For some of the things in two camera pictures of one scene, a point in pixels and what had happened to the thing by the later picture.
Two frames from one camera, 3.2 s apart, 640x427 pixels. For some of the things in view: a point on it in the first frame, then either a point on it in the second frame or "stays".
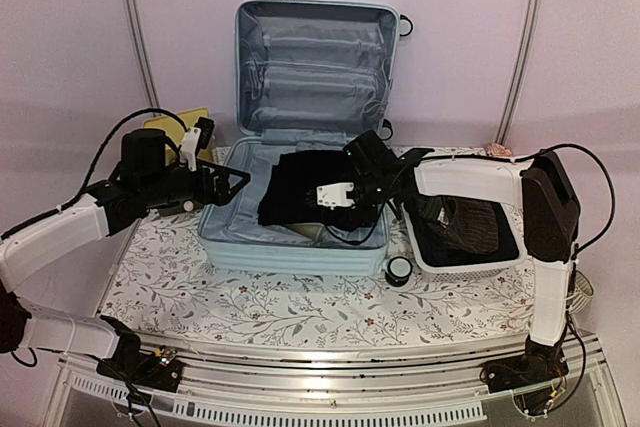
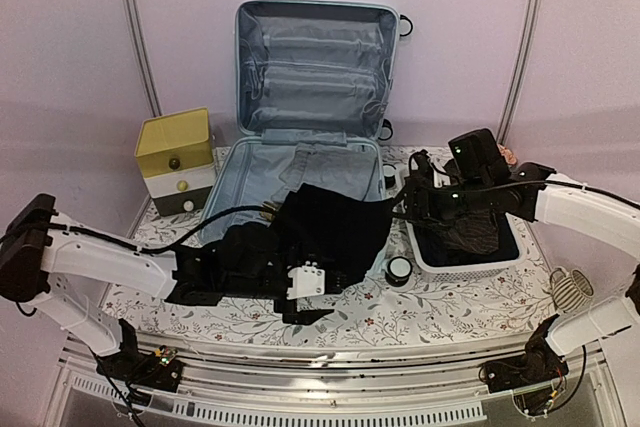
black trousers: x=288 y=185 to x=313 y=221
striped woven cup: x=582 y=295 stays
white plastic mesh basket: x=444 y=273 stays
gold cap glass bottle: x=311 y=229 to x=268 y=215
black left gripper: x=221 y=194 to x=292 y=315
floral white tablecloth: x=157 y=285 stays
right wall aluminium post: x=523 y=47 stays
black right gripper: x=370 y=215 to x=428 y=209
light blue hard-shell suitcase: x=309 y=73 stays
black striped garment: x=471 y=224 stays
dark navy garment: x=436 y=249 stays
